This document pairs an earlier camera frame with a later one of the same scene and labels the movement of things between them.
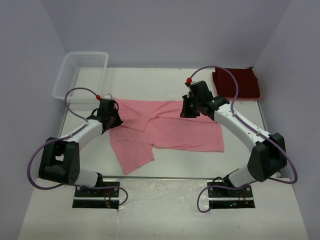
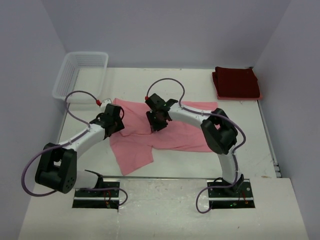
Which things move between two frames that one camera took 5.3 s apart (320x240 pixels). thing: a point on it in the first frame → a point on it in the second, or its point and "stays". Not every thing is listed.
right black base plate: x=221 y=199 stays
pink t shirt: x=149 y=125 stays
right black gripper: x=185 y=113 → x=155 y=126
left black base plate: x=103 y=198 stays
